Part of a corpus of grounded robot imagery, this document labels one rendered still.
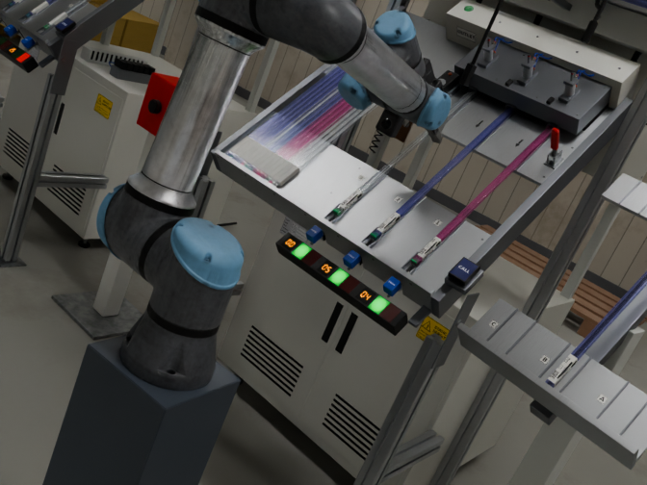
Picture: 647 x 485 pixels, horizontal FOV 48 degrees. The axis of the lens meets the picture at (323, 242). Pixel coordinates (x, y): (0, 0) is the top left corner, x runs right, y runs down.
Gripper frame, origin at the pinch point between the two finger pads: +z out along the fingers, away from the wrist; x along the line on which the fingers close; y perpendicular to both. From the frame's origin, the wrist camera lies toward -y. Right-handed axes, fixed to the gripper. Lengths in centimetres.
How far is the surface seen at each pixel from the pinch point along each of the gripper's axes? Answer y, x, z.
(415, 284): -32.4, -26.2, -8.5
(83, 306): -86, 79, 40
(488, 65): 24.5, -1.1, 1.8
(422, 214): -17.3, -14.6, -2.6
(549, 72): 30.2, -13.9, 3.5
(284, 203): -33.0, 11.9, -6.5
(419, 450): -56, -36, 30
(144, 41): 66, 390, 232
